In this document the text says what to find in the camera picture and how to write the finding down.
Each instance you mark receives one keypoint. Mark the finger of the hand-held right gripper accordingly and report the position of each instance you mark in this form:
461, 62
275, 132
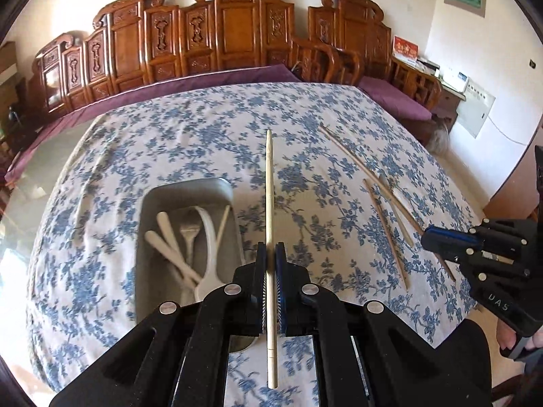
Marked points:
449, 235
445, 248

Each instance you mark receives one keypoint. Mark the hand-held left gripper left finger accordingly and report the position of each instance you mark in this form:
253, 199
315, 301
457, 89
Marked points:
263, 275

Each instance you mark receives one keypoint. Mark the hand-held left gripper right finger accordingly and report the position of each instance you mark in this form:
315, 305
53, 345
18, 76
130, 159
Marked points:
281, 280

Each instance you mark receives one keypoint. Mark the large white soup spoon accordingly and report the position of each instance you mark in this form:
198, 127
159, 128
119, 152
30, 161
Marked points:
208, 284

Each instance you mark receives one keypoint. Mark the wooden chopstick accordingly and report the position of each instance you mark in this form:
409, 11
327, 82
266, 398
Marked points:
270, 186
223, 222
360, 165
449, 269
390, 212
390, 241

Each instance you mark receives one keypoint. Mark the grey metal tray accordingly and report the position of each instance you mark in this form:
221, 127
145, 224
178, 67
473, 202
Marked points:
186, 195

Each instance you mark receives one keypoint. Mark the person's right hand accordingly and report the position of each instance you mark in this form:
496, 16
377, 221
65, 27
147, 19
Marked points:
505, 335

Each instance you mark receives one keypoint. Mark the grey fluffy object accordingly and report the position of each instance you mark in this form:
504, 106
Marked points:
439, 140

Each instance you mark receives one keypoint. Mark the white electrical panel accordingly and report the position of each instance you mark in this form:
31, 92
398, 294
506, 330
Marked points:
475, 108

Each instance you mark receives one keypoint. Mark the short purple bench cushion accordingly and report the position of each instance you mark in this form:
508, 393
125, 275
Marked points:
394, 97

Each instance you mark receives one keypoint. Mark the white box device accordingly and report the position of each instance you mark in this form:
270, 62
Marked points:
454, 81

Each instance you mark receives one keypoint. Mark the blue floral tablecloth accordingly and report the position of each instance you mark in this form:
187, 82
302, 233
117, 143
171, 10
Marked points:
127, 148

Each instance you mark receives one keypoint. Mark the red desk calendar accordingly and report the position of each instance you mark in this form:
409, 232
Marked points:
405, 51

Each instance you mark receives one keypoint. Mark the wooden armchair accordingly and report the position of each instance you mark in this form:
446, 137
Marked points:
326, 61

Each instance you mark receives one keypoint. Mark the carved wooden bench back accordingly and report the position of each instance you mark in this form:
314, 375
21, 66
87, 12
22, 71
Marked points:
242, 21
352, 29
59, 76
135, 38

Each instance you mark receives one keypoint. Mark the cardboard box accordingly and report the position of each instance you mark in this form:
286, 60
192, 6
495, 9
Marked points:
7, 57

